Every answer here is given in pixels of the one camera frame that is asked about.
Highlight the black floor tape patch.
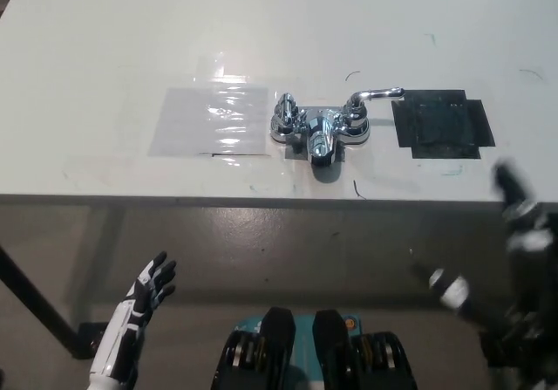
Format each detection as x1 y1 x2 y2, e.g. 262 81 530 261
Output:
77 321 112 359

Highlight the grey glossy plastic sheet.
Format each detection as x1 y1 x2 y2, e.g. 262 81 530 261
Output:
147 86 270 159

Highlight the chrome lever faucet handle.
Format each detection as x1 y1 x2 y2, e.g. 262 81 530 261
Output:
343 86 406 133

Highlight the chrome faucet body with spout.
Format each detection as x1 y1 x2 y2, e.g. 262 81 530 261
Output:
269 104 371 168

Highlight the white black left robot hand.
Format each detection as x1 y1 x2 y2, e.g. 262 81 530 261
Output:
88 250 178 382

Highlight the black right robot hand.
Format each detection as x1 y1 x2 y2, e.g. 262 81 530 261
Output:
412 157 558 360

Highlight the black slanted table leg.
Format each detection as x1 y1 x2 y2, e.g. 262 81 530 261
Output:
0 242 88 359

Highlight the black tape patch on desk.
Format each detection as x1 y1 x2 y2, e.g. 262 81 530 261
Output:
390 87 497 161

